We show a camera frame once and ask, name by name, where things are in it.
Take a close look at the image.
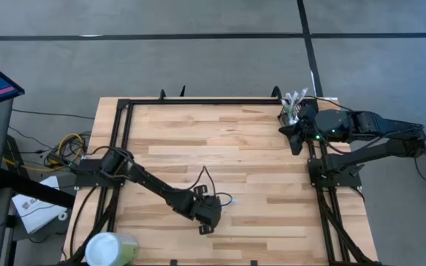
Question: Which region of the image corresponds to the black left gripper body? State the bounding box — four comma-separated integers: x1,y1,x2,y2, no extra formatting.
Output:
192,194,223,227

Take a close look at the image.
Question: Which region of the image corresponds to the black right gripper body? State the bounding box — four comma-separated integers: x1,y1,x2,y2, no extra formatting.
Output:
297,105,320,136

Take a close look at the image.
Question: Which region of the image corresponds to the green canister white lid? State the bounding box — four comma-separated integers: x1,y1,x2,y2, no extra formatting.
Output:
84,231,140,266

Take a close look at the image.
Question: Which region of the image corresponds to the black cart beam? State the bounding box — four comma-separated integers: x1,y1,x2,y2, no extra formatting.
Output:
0,168,76,210

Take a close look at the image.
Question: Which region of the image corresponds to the white paper box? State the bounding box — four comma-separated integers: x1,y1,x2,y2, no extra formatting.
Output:
11,175,69,235

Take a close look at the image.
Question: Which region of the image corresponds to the black wire caddy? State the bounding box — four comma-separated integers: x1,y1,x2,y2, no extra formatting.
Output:
278,98,310,127

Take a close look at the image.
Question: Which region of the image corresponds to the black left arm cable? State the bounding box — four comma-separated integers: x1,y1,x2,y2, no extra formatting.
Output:
186,166,234,208

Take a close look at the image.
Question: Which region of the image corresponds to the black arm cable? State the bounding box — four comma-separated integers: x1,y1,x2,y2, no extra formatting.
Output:
307,95,354,112
186,166,234,208

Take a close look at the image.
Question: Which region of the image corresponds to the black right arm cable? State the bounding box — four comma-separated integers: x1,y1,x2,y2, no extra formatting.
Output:
307,95,354,112

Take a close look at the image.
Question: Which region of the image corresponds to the yellow cable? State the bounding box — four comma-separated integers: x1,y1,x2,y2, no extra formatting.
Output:
2,132,85,174

